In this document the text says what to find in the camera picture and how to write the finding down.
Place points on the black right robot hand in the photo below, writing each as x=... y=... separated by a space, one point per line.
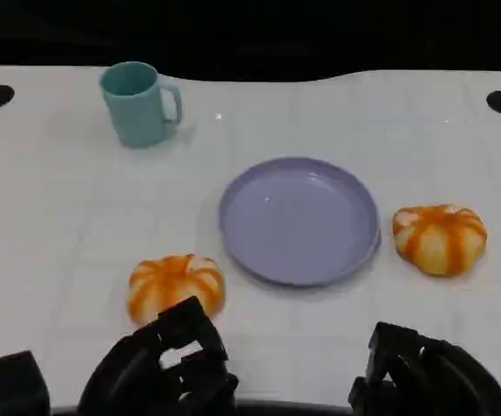
x=441 y=381

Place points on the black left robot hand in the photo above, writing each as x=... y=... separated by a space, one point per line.
x=185 y=333

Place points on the orange white toy bread roll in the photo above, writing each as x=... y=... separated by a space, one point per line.
x=441 y=245
x=172 y=281

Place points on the lilac plate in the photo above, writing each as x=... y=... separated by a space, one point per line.
x=298 y=221

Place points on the pale green mug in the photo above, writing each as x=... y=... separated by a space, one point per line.
x=135 y=110

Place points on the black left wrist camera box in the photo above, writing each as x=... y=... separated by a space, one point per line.
x=14 y=383

